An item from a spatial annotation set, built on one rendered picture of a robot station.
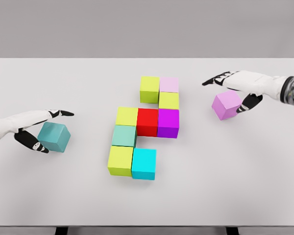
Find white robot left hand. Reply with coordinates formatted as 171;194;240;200
13;109;75;154

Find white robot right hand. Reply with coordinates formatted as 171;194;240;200
201;70;266;114

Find pink-violet block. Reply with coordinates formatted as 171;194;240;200
211;89;244;121

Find teal block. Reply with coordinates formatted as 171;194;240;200
37;121;72;154

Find pale pink block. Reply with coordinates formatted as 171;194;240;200
159;77;180;94

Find yellow-green block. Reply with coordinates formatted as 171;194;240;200
140;76;161;104
107;145;134;177
158;92;180;111
115;106;139;127

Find purple block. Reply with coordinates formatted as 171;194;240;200
157;109;180;139

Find mint green block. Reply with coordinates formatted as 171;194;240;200
111;124;138;148

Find red block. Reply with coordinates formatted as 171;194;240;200
136;108;160;137

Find cyan block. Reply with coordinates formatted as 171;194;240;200
131;147;157;181

